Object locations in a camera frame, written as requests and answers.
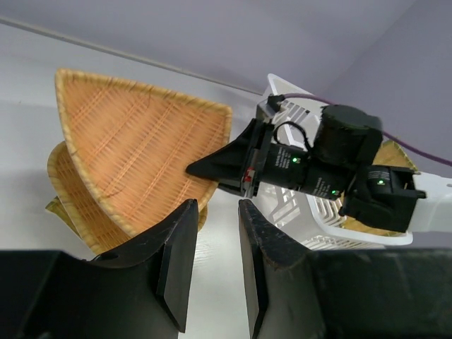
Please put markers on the rounded square orange woven plate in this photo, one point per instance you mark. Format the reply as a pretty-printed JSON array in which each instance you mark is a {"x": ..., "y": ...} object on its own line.
[{"x": 81, "y": 208}]

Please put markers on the square green-rimmed bamboo plate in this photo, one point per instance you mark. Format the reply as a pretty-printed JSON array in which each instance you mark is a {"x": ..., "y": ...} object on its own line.
[{"x": 391, "y": 154}]

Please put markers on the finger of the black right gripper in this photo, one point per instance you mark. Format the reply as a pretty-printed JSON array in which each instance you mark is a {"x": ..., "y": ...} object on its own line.
[{"x": 227, "y": 165}]

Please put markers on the white plastic dish rack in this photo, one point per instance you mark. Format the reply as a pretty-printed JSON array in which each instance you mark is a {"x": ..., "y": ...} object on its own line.
[{"x": 315, "y": 222}]

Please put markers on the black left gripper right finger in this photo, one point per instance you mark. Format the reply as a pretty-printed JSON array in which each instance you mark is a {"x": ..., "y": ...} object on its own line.
[{"x": 294, "y": 292}]

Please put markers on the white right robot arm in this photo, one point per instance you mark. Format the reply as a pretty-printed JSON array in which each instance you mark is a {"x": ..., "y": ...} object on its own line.
[{"x": 337, "y": 164}]

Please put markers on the triangular orange woven plate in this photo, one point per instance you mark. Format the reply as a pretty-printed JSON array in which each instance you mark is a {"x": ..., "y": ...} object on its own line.
[{"x": 131, "y": 142}]

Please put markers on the round green-rimmed bamboo plate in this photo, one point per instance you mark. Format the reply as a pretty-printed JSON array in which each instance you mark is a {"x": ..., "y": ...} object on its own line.
[{"x": 56, "y": 207}]

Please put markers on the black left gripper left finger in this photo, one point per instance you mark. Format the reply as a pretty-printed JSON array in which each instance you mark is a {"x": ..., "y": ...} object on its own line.
[{"x": 139, "y": 289}]

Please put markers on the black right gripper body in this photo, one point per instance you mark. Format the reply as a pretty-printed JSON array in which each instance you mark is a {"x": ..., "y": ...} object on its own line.
[{"x": 271, "y": 162}]

